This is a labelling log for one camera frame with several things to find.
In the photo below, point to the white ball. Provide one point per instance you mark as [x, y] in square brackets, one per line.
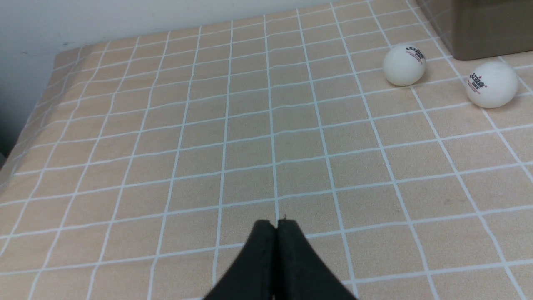
[492, 85]
[404, 65]

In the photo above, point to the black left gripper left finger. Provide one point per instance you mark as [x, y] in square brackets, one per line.
[249, 277]

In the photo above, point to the checkered orange tablecloth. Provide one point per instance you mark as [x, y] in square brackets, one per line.
[144, 165]

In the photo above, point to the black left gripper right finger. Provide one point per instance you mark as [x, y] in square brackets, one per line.
[302, 275]

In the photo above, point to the olive plastic bin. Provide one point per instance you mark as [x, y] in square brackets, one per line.
[476, 29]

